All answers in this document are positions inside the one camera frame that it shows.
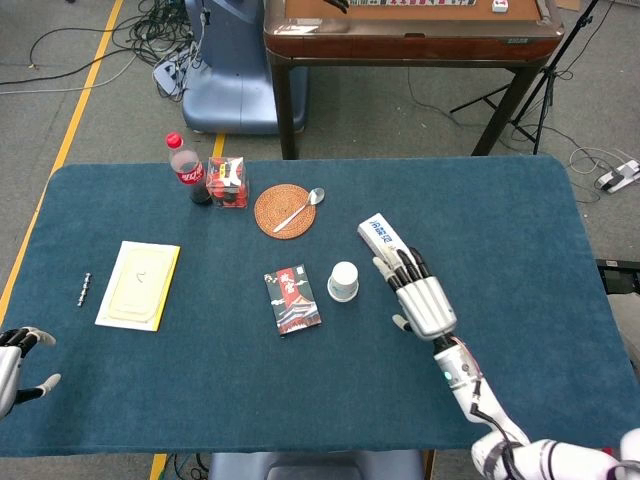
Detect white power strip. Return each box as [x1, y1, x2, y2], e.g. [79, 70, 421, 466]
[597, 159, 640, 194]
[152, 58, 189, 96]

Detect white paper cup blue print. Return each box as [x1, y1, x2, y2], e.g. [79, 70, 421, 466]
[327, 261, 360, 303]

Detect white pink toothpaste box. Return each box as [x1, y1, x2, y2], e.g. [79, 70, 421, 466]
[356, 212, 416, 266]

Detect clear box red items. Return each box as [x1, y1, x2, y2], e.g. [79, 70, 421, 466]
[206, 156, 251, 210]

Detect translucent plastic lid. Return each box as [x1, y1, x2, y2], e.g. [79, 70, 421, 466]
[108, 248, 175, 321]

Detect black cable tangle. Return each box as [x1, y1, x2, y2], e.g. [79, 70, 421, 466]
[29, 0, 204, 104]

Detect cola bottle red cap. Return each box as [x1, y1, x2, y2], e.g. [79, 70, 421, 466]
[165, 131, 213, 206]

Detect brown mahjong table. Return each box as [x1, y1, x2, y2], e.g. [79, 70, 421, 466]
[263, 0, 565, 160]

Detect white yellow book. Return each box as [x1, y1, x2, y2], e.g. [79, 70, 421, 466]
[94, 240, 182, 333]

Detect black red card box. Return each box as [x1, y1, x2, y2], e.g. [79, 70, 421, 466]
[263, 264, 323, 337]

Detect black tripod stand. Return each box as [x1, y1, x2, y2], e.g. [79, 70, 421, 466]
[449, 0, 601, 156]

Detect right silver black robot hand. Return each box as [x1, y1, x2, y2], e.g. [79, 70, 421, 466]
[372, 246, 459, 343]

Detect white floor cable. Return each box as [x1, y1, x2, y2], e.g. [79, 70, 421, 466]
[567, 147, 640, 204]

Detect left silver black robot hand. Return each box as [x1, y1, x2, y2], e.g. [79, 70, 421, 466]
[0, 326, 62, 421]

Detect blue grey robot torso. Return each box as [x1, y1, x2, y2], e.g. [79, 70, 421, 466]
[207, 451, 426, 480]

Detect row of mahjong tiles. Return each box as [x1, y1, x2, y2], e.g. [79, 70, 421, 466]
[349, 0, 476, 8]

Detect round woven brown coaster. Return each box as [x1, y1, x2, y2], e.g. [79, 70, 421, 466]
[253, 183, 318, 241]

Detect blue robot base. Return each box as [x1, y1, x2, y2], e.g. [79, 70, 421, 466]
[181, 0, 309, 135]

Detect silver metal spoon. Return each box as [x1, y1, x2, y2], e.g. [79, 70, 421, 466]
[272, 187, 326, 234]

